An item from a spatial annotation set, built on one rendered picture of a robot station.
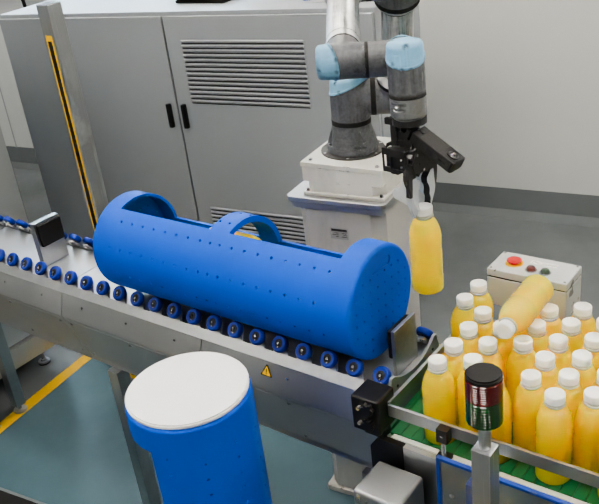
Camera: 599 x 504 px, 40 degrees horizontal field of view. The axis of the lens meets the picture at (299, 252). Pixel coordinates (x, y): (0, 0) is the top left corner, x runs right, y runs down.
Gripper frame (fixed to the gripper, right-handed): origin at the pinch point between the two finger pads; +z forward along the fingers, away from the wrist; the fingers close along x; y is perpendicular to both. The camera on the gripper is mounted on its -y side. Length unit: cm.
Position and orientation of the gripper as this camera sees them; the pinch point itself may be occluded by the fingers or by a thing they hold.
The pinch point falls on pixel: (423, 208)
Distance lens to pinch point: 176.7
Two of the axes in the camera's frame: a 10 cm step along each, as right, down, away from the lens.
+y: -7.2, -2.2, 6.5
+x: -6.8, 4.0, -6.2
